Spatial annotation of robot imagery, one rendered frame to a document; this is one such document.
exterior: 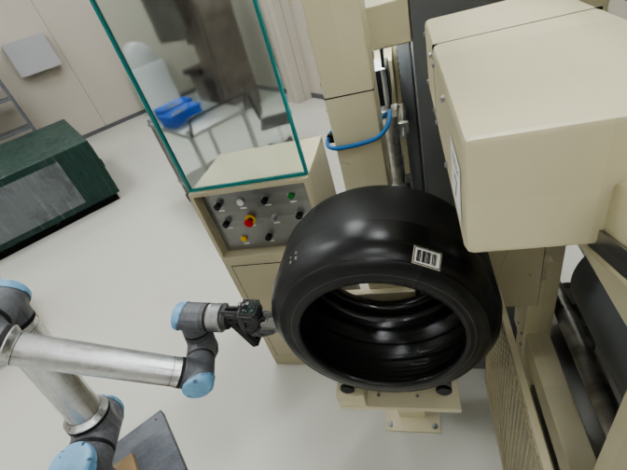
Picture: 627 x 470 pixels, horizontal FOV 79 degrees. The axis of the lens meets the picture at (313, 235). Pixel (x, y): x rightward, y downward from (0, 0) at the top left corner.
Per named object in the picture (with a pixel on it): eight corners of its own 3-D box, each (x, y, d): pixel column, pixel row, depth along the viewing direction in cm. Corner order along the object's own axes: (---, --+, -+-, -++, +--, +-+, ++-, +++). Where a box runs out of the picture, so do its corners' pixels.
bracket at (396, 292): (343, 307, 149) (338, 289, 143) (452, 302, 137) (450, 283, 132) (342, 313, 146) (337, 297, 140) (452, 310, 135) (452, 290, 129)
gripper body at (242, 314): (255, 318, 110) (215, 316, 113) (260, 337, 115) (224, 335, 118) (261, 298, 116) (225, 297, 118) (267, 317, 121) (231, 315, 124)
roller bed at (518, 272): (477, 266, 141) (477, 200, 124) (522, 263, 137) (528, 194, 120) (487, 307, 126) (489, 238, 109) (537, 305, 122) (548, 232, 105)
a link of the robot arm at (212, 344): (190, 373, 124) (179, 347, 118) (193, 346, 134) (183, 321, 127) (219, 366, 125) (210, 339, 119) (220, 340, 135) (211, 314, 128)
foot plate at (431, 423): (386, 381, 212) (385, 380, 210) (437, 382, 204) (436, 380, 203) (385, 431, 191) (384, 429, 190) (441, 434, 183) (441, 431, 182)
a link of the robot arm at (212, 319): (210, 338, 119) (220, 313, 126) (225, 338, 118) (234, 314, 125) (201, 319, 113) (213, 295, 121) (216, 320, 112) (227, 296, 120)
